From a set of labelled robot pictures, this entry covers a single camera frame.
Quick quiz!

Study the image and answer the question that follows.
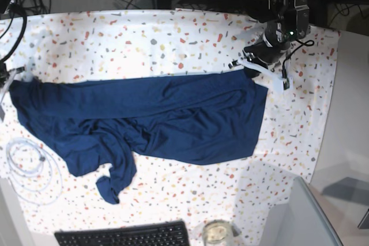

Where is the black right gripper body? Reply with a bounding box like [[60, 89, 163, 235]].
[[0, 64, 9, 85]]

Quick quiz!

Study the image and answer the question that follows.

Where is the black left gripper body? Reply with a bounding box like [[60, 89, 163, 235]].
[[243, 34, 291, 69]]

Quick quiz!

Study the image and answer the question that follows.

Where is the dark blue t-shirt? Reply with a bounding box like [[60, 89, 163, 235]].
[[9, 70, 268, 204]]

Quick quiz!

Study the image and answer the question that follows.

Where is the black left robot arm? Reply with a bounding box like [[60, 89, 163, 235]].
[[243, 0, 314, 81]]

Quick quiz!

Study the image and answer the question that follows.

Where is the terrazzo patterned table cloth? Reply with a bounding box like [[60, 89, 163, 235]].
[[1, 10, 340, 245]]

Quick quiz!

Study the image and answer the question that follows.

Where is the clear glass jar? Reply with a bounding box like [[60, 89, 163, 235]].
[[202, 220, 234, 246]]

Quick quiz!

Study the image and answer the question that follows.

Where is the black computer keyboard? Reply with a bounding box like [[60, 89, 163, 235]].
[[54, 221, 190, 246]]

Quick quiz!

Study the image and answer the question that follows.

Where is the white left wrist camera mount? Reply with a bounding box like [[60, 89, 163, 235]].
[[228, 52, 292, 93]]

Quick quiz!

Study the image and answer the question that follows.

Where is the coiled white cable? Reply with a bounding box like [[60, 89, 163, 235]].
[[5, 138, 63, 206]]

